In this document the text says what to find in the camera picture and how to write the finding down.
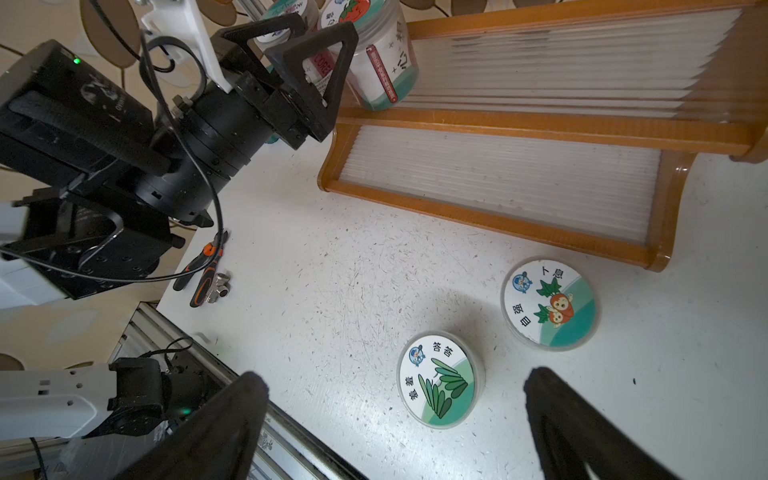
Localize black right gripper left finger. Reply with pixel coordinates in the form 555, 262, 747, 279
115, 371, 269, 480

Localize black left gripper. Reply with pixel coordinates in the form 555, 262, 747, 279
210, 13, 359, 150

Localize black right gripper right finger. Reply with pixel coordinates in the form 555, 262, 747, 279
524, 367, 676, 479

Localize flower lid seed jar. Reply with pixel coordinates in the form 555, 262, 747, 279
254, 0, 337, 97

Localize tomato lid seed jar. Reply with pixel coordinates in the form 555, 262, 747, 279
318, 0, 419, 111

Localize lidded seed jar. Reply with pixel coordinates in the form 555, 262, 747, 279
500, 258, 600, 352

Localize green lid seed jar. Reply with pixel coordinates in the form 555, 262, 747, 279
396, 331, 486, 429

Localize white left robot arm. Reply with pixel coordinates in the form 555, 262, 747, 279
1, 14, 358, 298

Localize wooden three-tier shelf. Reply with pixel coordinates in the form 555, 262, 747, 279
318, 1, 767, 272

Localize metal tee pipe fitting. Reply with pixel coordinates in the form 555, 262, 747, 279
206, 272, 231, 303

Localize orange black pliers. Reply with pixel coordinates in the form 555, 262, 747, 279
173, 230, 230, 308

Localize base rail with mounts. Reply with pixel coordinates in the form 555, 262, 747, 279
1, 304, 360, 479

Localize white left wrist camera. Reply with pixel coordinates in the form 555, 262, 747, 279
141, 0, 232, 93

